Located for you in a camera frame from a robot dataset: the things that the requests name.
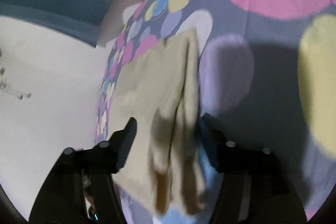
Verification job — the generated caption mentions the colourful circle-pattern bedspread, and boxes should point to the colourful circle-pattern bedspread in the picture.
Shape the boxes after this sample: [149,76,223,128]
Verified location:
[97,0,335,223]

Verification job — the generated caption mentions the wall hook rack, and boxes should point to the wall hook rack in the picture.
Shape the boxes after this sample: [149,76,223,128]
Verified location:
[0,47,33,101]

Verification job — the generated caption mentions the beige knit sweater with flowers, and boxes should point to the beige knit sweater with flowers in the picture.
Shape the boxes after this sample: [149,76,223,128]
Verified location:
[108,30,205,215]

